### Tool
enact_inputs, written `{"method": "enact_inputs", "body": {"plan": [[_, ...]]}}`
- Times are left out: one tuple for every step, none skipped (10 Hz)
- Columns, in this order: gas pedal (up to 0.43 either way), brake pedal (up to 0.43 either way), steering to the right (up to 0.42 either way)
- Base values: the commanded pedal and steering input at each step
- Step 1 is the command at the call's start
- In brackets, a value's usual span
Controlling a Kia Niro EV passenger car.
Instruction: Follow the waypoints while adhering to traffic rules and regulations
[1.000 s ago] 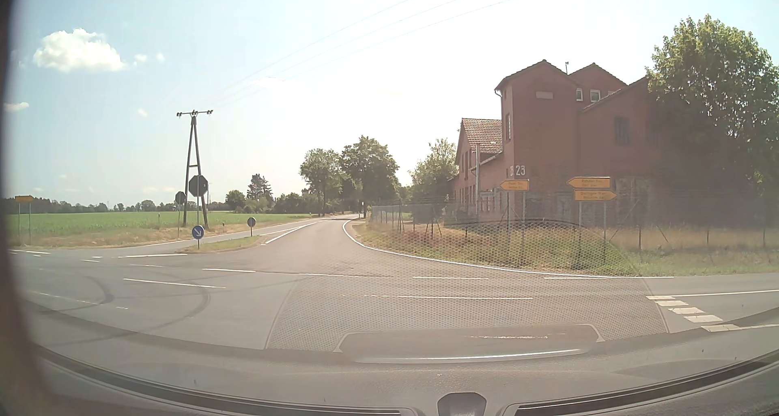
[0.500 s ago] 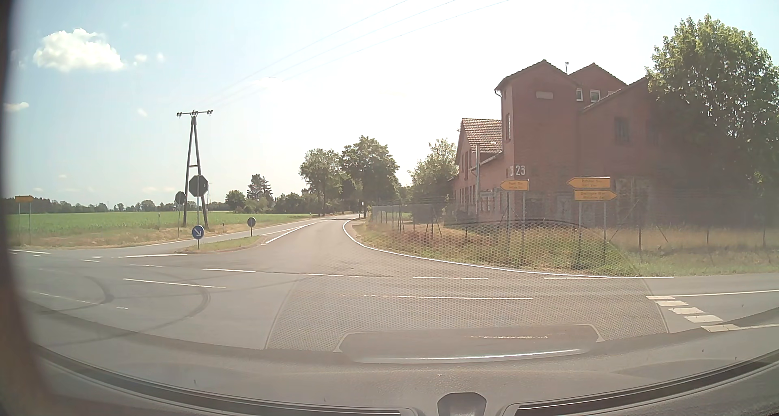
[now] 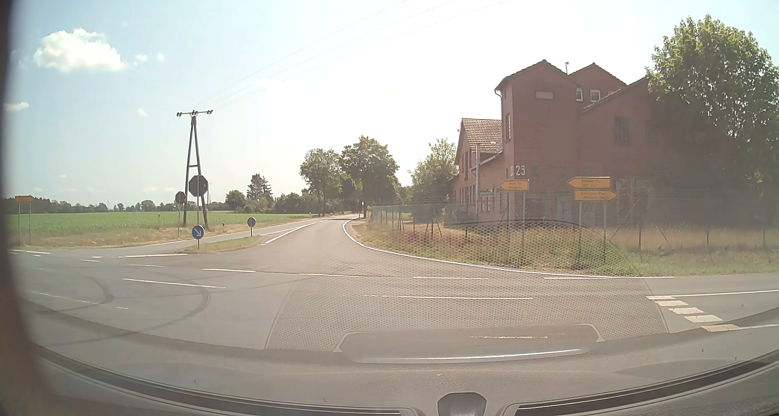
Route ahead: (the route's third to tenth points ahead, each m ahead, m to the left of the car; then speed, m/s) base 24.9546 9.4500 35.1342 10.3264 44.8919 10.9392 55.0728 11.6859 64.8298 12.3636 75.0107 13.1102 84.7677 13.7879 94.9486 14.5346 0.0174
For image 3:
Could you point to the grassy traffic island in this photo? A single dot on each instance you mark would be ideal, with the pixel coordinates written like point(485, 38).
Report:
point(225, 244)

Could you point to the round blue arrow sign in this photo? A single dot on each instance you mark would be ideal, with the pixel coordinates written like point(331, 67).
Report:
point(251, 222)
point(198, 232)

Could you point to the dry grass verge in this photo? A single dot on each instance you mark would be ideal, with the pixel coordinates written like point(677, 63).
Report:
point(109, 237)
point(517, 245)

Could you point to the distant tree line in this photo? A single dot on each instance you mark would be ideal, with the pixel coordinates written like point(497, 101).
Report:
point(91, 206)

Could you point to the yellow double direction sign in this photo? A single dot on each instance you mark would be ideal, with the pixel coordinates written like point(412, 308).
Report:
point(593, 195)

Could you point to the large green tree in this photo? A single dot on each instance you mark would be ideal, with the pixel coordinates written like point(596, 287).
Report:
point(718, 99)

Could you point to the grey asphalt road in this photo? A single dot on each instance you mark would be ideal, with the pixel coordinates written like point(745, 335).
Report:
point(304, 251)

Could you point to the row of trees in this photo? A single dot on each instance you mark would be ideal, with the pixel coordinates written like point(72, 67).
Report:
point(353, 172)

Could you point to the wooden utility pole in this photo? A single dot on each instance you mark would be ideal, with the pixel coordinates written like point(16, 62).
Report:
point(195, 160)

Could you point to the small road sign back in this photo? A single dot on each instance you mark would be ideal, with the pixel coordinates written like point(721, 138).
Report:
point(180, 198)

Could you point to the car's own bonnet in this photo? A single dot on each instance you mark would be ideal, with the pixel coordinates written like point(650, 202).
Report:
point(243, 373)

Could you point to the road markings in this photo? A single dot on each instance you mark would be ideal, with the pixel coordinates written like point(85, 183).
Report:
point(173, 283)

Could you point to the red brick building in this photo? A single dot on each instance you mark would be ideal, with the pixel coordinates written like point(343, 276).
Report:
point(541, 142)

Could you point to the octagonal road sign back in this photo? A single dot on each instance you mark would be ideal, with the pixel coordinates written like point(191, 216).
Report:
point(198, 186)

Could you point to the green field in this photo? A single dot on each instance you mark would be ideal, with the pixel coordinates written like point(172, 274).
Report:
point(91, 222)

